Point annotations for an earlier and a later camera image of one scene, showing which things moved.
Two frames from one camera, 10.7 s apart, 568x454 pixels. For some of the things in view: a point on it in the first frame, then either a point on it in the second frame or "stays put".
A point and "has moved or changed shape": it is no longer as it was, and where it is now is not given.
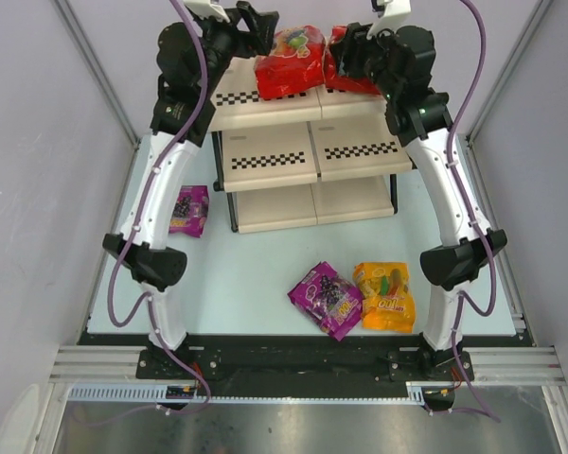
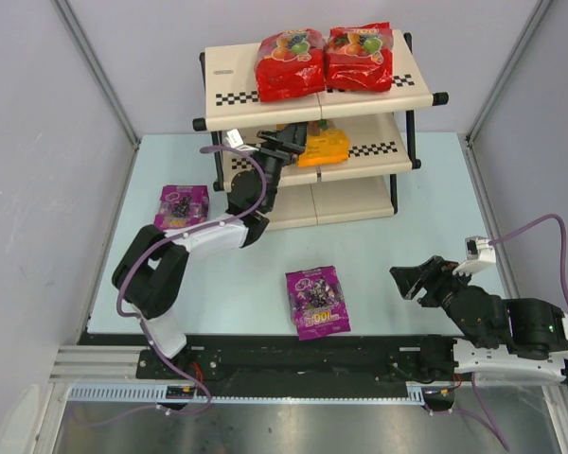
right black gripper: [353, 48] -> [434, 284]
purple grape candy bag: [190, 211] stays put
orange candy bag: [387, 298] -> [325, 143]
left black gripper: [245, 28] -> [279, 148]
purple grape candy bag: [328, 299] has moved or changed shape
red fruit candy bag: [295, 63] stays put
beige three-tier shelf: [301, 162] stays put
